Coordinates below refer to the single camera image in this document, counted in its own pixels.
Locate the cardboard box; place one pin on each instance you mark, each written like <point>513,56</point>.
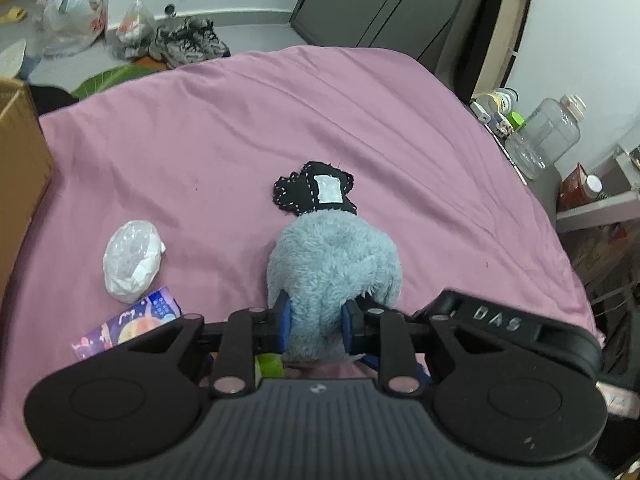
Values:
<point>20,170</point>

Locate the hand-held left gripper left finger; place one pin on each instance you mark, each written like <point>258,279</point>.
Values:
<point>281,327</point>

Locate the white-lidded jar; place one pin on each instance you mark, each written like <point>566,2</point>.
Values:
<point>500,101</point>

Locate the white shelf unit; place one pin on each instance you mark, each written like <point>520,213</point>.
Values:
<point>600,220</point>

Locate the colourful printed packet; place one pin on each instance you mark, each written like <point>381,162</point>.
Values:
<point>127,327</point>

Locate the white plastic-wrapped bundle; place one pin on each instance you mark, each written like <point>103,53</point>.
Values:
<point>132,260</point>

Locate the green small cup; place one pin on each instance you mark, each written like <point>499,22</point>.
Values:
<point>516,121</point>

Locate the yellow slipper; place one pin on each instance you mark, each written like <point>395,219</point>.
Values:
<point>12,15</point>

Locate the dark grey wardrobe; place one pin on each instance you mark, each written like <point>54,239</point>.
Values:
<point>400,5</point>

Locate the yellow-green ball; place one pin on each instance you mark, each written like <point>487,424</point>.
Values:
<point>270,366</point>

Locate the pink bed sheet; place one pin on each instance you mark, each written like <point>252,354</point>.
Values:
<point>260,125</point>

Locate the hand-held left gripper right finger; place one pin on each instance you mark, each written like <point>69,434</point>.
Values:
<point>350,327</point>

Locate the green leaf-shaped cushion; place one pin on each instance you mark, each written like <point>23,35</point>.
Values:
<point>107,79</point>

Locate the grey fluffy plush toy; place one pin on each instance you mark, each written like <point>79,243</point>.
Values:
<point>334,280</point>

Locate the black felt patch toy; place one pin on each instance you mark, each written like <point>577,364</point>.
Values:
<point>310,191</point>

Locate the red snack canister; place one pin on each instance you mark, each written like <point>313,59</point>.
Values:
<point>580,187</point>

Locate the clear plastic jar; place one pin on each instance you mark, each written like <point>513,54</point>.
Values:
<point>545,135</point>

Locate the small clear plastic bag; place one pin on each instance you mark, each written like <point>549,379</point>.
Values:
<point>132,30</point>

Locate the large white plastic bag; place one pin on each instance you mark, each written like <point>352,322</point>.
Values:
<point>70,12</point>

